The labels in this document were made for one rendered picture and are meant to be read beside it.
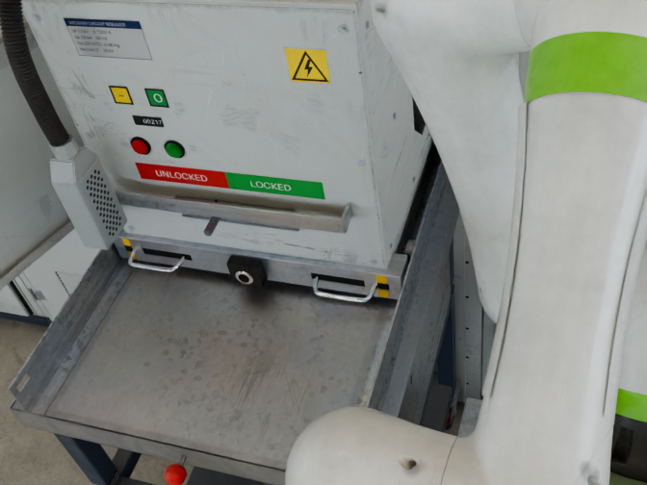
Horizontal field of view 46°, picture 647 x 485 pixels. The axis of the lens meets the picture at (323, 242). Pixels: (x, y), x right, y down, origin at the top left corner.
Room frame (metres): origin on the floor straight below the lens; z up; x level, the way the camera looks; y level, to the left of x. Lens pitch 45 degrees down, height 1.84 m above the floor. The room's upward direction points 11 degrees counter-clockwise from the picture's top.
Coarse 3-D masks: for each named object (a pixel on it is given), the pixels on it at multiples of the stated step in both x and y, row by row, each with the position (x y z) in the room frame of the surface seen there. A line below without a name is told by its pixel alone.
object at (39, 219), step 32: (0, 32) 1.22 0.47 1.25; (32, 32) 1.24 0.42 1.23; (0, 64) 1.19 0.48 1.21; (0, 96) 1.18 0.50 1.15; (0, 128) 1.17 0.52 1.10; (32, 128) 1.20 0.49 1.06; (0, 160) 1.15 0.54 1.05; (32, 160) 1.18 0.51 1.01; (0, 192) 1.12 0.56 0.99; (32, 192) 1.16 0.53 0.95; (0, 224) 1.10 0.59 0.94; (32, 224) 1.14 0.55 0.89; (64, 224) 1.18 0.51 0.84; (0, 256) 1.08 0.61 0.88; (32, 256) 1.09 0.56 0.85; (0, 288) 1.03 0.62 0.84
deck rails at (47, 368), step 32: (416, 224) 0.97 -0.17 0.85; (96, 256) 0.99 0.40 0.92; (416, 256) 0.86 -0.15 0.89; (96, 288) 0.96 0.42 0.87; (416, 288) 0.83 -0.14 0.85; (64, 320) 0.87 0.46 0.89; (96, 320) 0.90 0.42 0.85; (384, 320) 0.77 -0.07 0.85; (32, 352) 0.80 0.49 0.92; (64, 352) 0.84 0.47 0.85; (384, 352) 0.66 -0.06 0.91; (32, 384) 0.76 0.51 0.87; (384, 384) 0.65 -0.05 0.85
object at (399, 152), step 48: (96, 0) 0.97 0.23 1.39; (144, 0) 0.94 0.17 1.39; (192, 0) 0.91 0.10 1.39; (240, 0) 0.88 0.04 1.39; (288, 0) 0.86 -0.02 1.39; (336, 0) 0.83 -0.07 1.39; (384, 48) 0.90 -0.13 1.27; (384, 96) 0.88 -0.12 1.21; (384, 144) 0.86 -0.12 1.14; (384, 192) 0.84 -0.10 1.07; (384, 240) 0.82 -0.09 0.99
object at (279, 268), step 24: (120, 240) 1.02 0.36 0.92; (144, 240) 1.00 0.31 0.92; (168, 240) 0.98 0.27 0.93; (168, 264) 0.98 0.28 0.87; (192, 264) 0.96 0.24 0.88; (216, 264) 0.94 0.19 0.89; (264, 264) 0.90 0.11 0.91; (288, 264) 0.88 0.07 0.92; (312, 264) 0.86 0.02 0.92; (336, 264) 0.85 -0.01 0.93; (336, 288) 0.84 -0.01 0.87; (360, 288) 0.82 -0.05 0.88; (384, 288) 0.81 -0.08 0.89
